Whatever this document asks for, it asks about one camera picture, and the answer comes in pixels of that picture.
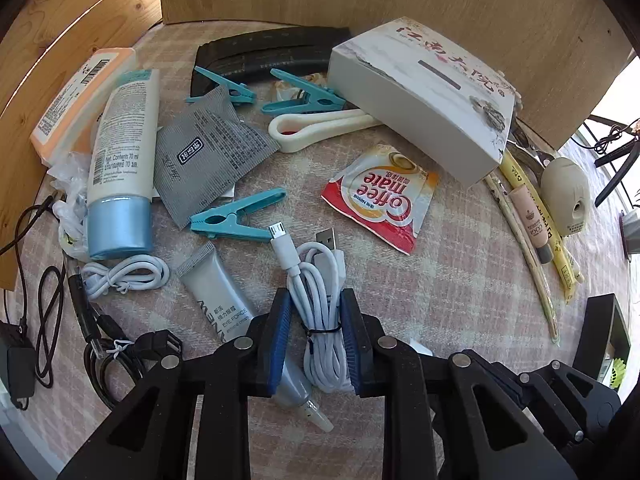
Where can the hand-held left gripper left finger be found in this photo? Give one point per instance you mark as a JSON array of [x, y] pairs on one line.
[[280, 345]]

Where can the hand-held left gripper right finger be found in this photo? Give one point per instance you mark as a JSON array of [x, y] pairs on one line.
[[350, 350]]

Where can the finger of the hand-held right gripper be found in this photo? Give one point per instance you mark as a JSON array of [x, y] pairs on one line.
[[605, 412]]

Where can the black storage box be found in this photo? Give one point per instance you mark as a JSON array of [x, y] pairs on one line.
[[597, 325]]

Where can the grey eye cream tube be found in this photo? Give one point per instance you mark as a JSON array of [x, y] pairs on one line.
[[210, 285]]

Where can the white egg-shaped device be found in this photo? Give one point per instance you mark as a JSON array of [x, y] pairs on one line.
[[565, 190]]

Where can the teal clothespin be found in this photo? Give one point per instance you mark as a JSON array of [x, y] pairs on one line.
[[305, 101], [235, 217], [227, 89]]

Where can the white printed tissue box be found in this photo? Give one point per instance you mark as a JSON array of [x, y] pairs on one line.
[[425, 110]]

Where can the black wet wipes pack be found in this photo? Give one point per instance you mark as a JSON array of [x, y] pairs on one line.
[[280, 50]]

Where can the long yellow paper packet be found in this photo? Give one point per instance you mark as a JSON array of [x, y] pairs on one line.
[[567, 270]]

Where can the red coffee creamer sachet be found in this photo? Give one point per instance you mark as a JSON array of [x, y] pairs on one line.
[[380, 195]]

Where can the grey foil sachet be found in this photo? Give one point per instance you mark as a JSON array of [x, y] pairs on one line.
[[205, 170]]

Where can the small cream cosmetic tube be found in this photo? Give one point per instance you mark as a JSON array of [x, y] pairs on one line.
[[530, 215]]

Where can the white plastic bottle opener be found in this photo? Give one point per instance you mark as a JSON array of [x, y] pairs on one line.
[[325, 125]]

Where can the white tube with blue cap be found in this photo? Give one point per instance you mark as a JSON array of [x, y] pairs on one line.
[[122, 160]]

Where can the black charger adapter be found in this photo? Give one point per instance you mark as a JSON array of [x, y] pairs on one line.
[[20, 370]]

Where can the clear plastic bag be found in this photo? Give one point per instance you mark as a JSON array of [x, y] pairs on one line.
[[70, 175]]

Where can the metal clip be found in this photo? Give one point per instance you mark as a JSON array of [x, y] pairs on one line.
[[530, 147]]

